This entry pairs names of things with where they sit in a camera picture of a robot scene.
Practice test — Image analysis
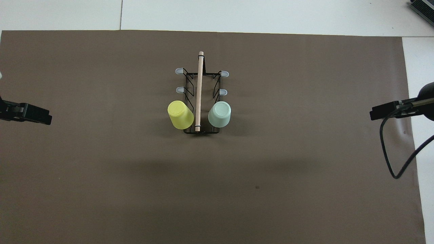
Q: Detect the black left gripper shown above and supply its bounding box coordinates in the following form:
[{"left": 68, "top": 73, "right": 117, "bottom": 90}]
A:
[{"left": 0, "top": 97, "right": 52, "bottom": 125}]

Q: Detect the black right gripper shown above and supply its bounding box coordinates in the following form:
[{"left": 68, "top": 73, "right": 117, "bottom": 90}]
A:
[{"left": 370, "top": 98, "right": 424, "bottom": 121}]

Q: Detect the yellow plastic cup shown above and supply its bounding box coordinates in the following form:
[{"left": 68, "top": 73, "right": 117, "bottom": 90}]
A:
[{"left": 167, "top": 100, "right": 195, "bottom": 130}]

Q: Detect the pale green plastic cup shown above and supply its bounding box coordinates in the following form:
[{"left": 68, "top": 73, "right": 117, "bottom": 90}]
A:
[{"left": 208, "top": 101, "right": 232, "bottom": 128}]

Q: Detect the grey ribbed device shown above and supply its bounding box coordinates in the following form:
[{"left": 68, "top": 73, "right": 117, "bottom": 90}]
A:
[{"left": 409, "top": 0, "right": 434, "bottom": 17}]

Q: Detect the brown table mat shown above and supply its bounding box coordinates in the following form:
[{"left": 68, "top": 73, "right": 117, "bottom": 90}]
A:
[{"left": 0, "top": 30, "right": 427, "bottom": 244}]

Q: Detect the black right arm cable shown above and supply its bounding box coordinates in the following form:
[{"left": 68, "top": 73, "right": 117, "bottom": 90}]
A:
[{"left": 379, "top": 102, "right": 434, "bottom": 179}]

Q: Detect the black wire cup rack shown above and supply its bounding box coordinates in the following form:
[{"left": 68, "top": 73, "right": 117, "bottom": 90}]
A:
[{"left": 175, "top": 51, "right": 230, "bottom": 135}]

